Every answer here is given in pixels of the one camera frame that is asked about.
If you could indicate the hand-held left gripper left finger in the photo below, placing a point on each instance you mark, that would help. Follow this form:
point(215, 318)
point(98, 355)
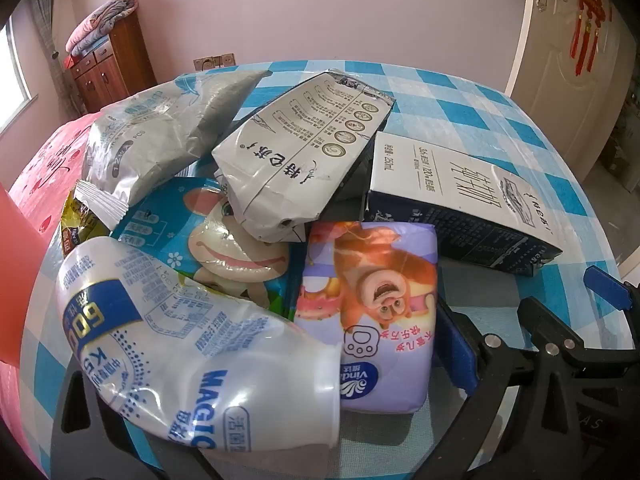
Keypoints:
point(95, 425)

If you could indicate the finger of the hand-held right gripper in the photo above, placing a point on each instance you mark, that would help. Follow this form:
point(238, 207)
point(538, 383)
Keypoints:
point(607, 287)

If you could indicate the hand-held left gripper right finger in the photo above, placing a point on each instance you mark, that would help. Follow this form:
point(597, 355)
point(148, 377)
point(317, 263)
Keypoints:
point(457, 345)

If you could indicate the purple bear print tissue pack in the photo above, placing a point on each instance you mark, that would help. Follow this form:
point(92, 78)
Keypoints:
point(375, 285)

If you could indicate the white plastic bottle blue print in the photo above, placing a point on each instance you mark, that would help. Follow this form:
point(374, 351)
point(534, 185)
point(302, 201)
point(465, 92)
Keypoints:
point(175, 350)

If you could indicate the orange chair back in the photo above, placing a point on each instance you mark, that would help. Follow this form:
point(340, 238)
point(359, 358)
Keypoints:
point(15, 285)

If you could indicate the yellow instant noodle packet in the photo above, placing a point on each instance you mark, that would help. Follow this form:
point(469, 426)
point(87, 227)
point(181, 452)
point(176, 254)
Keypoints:
point(80, 225)

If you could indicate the blue cartoon face pack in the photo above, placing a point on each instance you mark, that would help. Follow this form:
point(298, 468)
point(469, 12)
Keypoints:
point(165, 230)

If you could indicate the silver white plastic bag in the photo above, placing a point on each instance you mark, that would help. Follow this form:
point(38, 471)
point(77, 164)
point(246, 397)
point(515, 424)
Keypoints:
point(165, 125)

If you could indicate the dark blue white milk carton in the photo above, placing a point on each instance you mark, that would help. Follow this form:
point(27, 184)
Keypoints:
point(440, 175)

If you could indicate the cream door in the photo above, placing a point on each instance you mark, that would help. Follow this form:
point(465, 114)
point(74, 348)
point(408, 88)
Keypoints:
point(545, 60)

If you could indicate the white coffee bag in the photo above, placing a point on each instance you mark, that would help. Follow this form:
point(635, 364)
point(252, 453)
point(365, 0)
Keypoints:
point(300, 160)

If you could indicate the blue white checkered tablecloth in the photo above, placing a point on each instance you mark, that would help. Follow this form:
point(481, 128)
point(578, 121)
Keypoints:
point(450, 95)

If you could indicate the pink bed blanket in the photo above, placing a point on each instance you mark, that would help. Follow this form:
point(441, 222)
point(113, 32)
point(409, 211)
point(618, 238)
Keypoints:
point(45, 160)

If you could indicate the red door ornament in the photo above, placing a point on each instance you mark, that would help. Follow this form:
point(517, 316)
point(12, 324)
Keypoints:
point(587, 10)

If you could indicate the brown wooden cabinet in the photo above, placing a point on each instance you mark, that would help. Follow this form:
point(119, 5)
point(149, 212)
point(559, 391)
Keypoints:
point(120, 70)

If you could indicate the window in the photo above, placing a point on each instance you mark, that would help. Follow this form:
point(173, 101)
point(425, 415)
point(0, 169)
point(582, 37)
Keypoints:
point(12, 75)

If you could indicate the folded pink blankets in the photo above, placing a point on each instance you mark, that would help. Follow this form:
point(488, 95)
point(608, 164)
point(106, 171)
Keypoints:
point(100, 17)

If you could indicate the grey curtain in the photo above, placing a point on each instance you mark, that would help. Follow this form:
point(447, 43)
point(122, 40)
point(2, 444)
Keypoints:
point(42, 0)

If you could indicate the beige wall outlet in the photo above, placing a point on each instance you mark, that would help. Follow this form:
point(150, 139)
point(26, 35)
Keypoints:
point(226, 59)
point(203, 61)

